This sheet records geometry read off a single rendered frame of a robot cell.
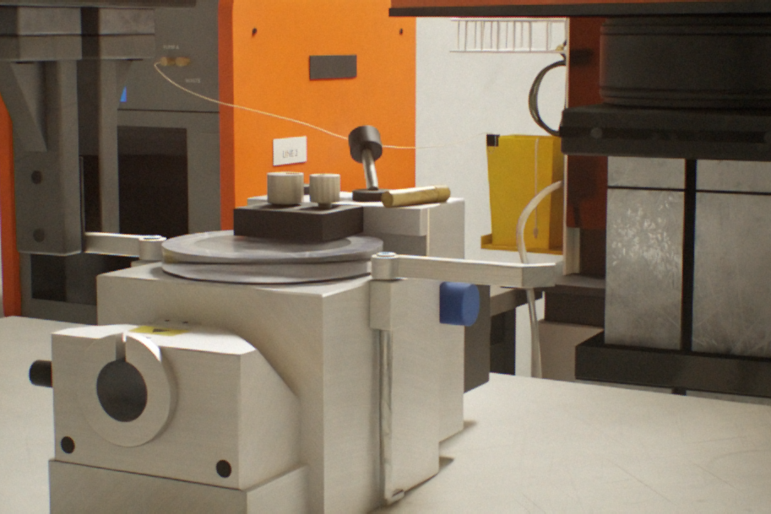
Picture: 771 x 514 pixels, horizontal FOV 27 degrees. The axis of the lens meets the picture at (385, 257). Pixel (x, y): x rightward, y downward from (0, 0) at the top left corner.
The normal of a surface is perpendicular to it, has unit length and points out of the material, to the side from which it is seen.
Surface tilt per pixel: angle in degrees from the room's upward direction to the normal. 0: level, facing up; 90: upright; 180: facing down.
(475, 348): 90
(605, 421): 0
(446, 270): 90
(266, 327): 90
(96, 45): 90
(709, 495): 0
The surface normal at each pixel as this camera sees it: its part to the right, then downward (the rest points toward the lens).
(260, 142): 0.86, 0.07
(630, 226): -0.43, 0.13
